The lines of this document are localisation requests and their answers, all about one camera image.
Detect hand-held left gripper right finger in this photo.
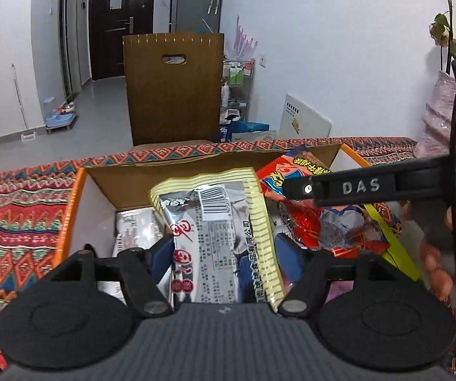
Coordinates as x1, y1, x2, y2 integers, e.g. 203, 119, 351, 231
273, 234, 405, 318

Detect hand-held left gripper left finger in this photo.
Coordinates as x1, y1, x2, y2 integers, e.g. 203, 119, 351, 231
51, 234, 175, 318

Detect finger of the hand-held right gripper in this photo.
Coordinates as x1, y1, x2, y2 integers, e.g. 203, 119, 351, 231
282, 174, 320, 203

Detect large red snack bag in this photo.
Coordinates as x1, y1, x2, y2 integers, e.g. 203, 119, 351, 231
255, 145, 405, 257

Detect yellow-edged silver snack packet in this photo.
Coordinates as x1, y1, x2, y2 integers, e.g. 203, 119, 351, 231
149, 168, 288, 313

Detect red cardboard box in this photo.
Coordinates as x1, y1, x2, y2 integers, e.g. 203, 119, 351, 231
51, 143, 427, 310

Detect person's right hand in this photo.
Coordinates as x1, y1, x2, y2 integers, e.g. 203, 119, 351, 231
420, 205, 456, 306

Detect small silver snack packet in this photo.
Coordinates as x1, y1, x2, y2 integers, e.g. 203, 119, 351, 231
111, 208, 173, 306

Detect pink ceramic vase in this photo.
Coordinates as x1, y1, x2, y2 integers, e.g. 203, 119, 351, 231
413, 70, 456, 159

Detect pink snack packet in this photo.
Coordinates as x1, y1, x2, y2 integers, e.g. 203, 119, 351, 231
283, 278, 365, 300

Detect white flat panel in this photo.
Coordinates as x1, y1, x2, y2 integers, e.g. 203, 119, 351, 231
279, 94, 333, 140

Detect lime green snack packet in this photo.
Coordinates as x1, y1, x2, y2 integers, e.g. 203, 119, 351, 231
363, 202, 425, 282

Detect blue and white plastic bag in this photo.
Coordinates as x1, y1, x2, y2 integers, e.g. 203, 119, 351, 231
219, 120, 270, 143

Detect red patterned tablecloth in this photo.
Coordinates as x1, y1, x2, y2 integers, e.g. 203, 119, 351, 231
0, 137, 456, 381

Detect blue pet feeder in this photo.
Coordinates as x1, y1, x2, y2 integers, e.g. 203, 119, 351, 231
44, 97, 78, 133

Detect grey refrigerator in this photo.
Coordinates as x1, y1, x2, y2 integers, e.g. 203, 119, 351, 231
169, 0, 224, 34

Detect white mop pole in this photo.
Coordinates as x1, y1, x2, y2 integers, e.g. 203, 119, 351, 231
11, 63, 36, 141

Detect dark entrance door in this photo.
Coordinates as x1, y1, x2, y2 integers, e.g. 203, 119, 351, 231
88, 0, 155, 81

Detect interior door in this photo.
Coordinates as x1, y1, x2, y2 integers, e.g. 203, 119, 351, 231
59, 0, 80, 96

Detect wire rack with bottles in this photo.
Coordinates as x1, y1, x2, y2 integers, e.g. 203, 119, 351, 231
219, 59, 255, 124

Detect brown cardboard box with handle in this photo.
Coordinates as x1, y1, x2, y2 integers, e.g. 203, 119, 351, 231
122, 32, 225, 147

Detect purple wall decal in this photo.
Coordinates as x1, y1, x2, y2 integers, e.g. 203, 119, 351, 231
234, 16, 259, 62

